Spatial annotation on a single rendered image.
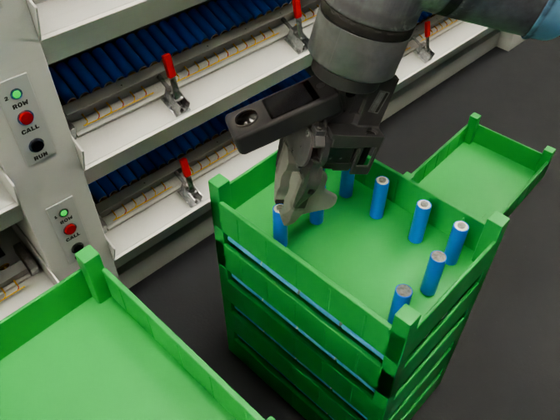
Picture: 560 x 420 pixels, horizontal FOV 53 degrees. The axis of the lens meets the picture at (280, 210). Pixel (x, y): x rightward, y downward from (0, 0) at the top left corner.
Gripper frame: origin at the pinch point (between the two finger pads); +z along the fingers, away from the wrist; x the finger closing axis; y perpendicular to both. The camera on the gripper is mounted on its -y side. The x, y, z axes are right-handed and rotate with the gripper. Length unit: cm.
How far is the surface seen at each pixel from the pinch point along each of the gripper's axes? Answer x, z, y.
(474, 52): 77, 14, 86
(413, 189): 0.6, -2.7, 18.1
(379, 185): 0.7, -3.4, 12.7
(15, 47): 17.7, -8.9, -28.9
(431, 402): -12.5, 31.7, 30.9
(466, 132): 45, 19, 66
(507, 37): 81, 10, 98
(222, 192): 4.5, 1.3, -6.0
